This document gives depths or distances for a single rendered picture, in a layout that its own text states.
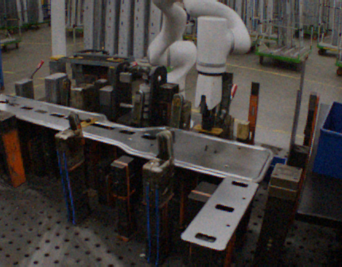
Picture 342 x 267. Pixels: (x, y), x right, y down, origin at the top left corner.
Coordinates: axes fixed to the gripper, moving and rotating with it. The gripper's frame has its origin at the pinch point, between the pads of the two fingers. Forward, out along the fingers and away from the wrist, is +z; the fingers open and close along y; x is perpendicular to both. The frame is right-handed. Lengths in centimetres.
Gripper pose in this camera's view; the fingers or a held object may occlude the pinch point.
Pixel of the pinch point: (208, 121)
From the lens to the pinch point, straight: 104.2
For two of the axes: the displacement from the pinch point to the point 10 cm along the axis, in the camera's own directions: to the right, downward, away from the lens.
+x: 8.9, 2.0, -4.1
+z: -0.2, 9.1, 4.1
